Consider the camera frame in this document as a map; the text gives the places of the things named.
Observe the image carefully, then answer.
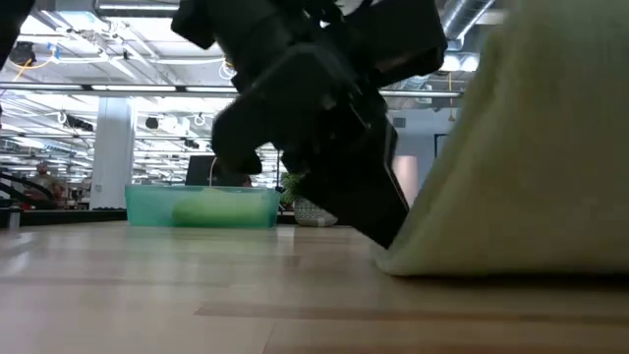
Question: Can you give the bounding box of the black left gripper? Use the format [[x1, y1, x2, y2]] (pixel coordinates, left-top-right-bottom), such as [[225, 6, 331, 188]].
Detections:
[[210, 42, 412, 250]]

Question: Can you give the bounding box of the lime green microfiber towel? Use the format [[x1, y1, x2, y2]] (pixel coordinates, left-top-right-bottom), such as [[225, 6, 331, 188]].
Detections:
[[170, 189, 270, 229]]

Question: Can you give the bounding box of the pale green microfiber towel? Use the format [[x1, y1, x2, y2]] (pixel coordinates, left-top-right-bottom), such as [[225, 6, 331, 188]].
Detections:
[[373, 0, 629, 277]]

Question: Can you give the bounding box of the teal translucent plastic bin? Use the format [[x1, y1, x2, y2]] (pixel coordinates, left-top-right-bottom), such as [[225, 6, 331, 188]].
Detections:
[[124, 183, 282, 229]]

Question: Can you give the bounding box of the artificial plant in patterned pot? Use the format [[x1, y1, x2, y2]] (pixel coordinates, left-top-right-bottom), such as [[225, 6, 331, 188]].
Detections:
[[279, 171, 340, 228]]

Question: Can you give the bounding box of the black background monitor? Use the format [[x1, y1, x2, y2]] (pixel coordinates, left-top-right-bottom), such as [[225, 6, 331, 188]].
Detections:
[[185, 154, 247, 189]]

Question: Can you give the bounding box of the long ceiling light strip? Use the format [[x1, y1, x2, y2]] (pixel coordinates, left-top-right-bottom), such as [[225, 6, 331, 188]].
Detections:
[[0, 82, 463, 99]]

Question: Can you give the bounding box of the white building pillar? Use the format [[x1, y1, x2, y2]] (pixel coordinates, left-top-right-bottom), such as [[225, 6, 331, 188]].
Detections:
[[89, 96, 139, 210]]

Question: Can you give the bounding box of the person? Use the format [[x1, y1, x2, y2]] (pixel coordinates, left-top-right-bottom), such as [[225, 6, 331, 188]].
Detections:
[[28, 160, 66, 206]]

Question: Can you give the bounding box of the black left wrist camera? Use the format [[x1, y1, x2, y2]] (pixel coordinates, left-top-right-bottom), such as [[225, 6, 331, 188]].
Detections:
[[338, 0, 449, 90]]

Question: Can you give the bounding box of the silver ceiling air duct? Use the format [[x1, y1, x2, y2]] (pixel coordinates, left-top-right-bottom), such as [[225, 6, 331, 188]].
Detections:
[[439, 0, 496, 40]]

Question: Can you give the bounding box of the black aluminium table frame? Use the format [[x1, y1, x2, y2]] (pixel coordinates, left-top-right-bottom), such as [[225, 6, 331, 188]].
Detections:
[[0, 208, 355, 228]]

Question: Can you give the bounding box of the black left arm base cable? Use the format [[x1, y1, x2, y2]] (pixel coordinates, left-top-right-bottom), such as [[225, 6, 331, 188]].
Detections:
[[0, 170, 56, 210]]

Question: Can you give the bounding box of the black ceiling cable reel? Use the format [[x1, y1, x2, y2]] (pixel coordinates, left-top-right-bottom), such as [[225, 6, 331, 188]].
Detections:
[[8, 40, 37, 68]]

